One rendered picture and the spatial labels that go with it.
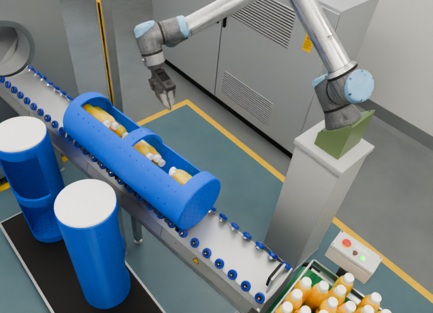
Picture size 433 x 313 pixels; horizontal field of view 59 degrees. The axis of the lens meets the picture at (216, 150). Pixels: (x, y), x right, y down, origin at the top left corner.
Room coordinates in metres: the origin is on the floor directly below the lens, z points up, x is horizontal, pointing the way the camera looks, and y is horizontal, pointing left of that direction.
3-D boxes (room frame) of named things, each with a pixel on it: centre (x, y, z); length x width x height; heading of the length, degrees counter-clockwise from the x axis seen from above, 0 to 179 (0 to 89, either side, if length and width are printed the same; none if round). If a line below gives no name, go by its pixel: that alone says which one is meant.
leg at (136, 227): (1.47, 0.49, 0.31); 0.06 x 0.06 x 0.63; 54
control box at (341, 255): (0.91, -0.65, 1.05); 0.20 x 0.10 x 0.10; 54
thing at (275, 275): (0.79, -0.31, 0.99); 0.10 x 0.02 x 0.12; 144
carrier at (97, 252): (1.03, 0.58, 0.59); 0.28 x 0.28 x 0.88
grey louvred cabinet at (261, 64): (3.38, -0.08, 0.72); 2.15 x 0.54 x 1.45; 47
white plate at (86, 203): (1.03, 0.58, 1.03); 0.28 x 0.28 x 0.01
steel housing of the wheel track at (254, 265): (1.41, 0.53, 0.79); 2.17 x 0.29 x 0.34; 54
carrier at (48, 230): (1.42, 1.07, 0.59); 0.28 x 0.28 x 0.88
